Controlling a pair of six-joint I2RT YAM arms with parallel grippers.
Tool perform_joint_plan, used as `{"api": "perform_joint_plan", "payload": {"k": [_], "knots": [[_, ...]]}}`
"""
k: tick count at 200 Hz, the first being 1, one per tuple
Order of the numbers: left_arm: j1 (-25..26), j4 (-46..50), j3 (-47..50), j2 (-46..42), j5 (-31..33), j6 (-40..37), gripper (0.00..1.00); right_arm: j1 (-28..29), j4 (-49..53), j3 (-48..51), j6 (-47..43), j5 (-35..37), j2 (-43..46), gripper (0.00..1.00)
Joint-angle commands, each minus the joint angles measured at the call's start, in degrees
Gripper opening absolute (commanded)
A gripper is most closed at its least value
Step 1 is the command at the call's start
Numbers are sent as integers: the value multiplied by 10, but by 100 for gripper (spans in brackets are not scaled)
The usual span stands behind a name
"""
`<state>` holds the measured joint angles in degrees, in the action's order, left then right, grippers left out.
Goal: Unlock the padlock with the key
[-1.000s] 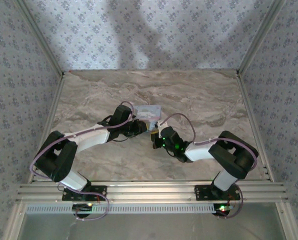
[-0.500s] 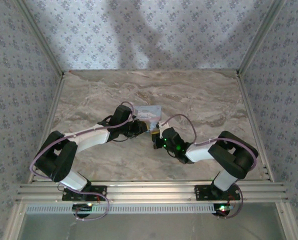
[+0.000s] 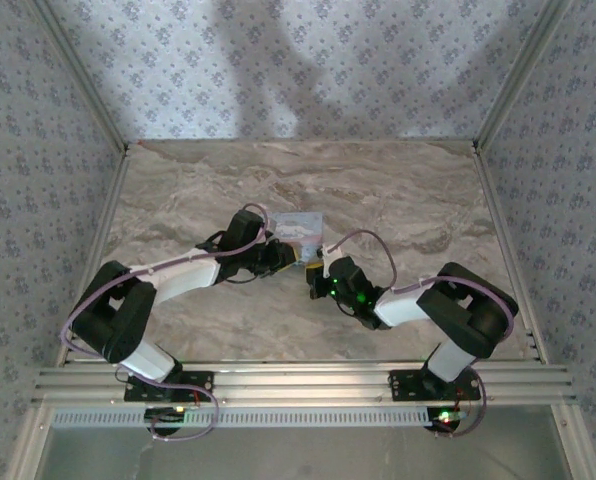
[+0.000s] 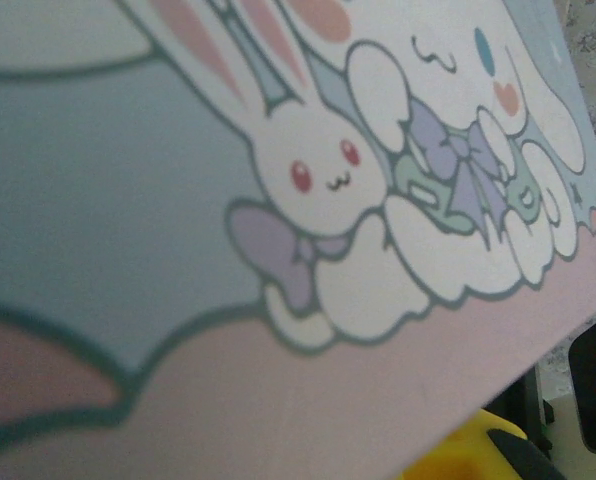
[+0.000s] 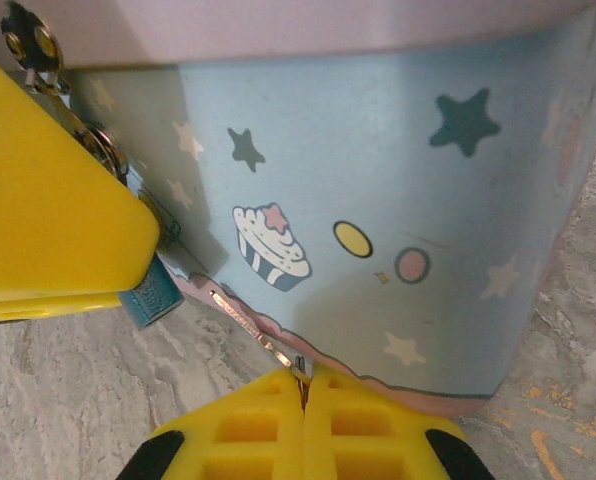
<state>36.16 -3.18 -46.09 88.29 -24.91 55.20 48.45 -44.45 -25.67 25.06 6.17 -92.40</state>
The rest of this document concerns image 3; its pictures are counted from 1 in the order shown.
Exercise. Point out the aluminium corner post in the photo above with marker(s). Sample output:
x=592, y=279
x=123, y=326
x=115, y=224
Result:
x=83, y=80
x=520, y=80

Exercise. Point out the black controller board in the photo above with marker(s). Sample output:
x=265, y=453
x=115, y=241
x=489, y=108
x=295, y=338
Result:
x=165, y=416
x=445, y=417

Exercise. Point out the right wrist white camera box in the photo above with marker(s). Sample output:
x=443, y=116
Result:
x=330, y=252

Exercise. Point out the aluminium mounting rail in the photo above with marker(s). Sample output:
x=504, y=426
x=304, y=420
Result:
x=298, y=385

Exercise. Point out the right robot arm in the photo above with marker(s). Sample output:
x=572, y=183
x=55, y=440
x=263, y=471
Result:
x=458, y=310

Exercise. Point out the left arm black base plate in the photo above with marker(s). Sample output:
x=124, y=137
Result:
x=193, y=382

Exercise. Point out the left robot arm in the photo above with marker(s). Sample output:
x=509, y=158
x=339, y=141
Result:
x=188, y=275

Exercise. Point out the aluminium side rail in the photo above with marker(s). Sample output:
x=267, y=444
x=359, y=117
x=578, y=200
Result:
x=510, y=250
x=95, y=250

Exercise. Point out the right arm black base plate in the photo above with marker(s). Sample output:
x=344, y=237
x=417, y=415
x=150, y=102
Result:
x=405, y=385

